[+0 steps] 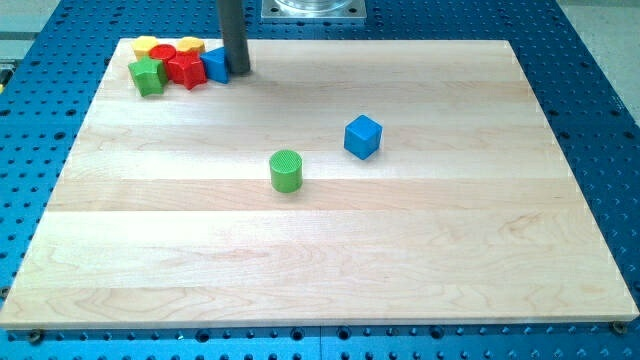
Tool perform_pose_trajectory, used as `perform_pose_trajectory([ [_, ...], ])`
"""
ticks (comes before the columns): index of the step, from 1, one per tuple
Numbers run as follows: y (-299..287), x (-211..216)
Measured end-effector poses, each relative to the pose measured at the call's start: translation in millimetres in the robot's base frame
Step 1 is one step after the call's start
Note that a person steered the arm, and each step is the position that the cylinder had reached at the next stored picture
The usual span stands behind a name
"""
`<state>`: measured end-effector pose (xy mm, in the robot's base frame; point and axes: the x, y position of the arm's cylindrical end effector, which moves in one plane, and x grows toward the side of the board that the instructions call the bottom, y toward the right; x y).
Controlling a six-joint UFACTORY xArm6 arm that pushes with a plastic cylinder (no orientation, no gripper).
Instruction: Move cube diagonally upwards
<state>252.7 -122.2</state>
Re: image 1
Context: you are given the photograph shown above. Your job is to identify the red wooden cylinder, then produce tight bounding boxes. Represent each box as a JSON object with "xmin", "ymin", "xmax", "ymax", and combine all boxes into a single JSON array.
[{"xmin": 148, "ymin": 44, "xmax": 177, "ymax": 64}]

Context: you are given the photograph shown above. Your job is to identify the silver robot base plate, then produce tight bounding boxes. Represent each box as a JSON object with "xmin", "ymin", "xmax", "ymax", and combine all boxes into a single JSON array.
[{"xmin": 261, "ymin": 0, "xmax": 367, "ymax": 21}]

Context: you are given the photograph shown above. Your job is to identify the blue wooden cube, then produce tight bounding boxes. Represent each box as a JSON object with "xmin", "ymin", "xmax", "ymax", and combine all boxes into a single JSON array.
[{"xmin": 343, "ymin": 115, "xmax": 383, "ymax": 160}]

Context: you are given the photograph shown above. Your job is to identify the light wooden board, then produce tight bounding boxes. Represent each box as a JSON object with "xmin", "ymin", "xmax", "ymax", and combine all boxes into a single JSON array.
[{"xmin": 1, "ymin": 38, "xmax": 638, "ymax": 329}]

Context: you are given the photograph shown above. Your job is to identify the yellow wooden pentagon block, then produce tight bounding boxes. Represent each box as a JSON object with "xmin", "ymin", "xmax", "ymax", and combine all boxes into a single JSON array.
[{"xmin": 131, "ymin": 35, "xmax": 159, "ymax": 60}]

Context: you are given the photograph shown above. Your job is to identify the green wooden cylinder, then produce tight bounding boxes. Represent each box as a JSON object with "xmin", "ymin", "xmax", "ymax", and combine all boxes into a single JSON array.
[{"xmin": 269, "ymin": 149, "xmax": 303, "ymax": 193}]

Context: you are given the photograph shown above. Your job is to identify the yellow wooden hexagon block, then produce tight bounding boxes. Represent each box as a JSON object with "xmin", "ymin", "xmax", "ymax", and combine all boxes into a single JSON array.
[{"xmin": 175, "ymin": 36, "xmax": 205, "ymax": 54}]

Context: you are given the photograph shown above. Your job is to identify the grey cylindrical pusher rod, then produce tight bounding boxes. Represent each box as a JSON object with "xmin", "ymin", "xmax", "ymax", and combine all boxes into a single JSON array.
[{"xmin": 216, "ymin": 0, "xmax": 251, "ymax": 75}]

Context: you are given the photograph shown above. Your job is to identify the red wooden star block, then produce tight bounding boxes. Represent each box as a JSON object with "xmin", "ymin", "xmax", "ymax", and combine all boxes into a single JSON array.
[{"xmin": 168, "ymin": 51, "xmax": 207, "ymax": 90}]

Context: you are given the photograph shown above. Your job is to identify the blue wooden triangle block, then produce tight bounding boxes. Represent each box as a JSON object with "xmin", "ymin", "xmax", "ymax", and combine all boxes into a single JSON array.
[{"xmin": 200, "ymin": 47, "xmax": 229, "ymax": 84}]

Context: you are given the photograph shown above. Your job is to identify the green wooden star block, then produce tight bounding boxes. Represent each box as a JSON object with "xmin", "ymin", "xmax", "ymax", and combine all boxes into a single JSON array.
[{"xmin": 128, "ymin": 56, "xmax": 168, "ymax": 97}]

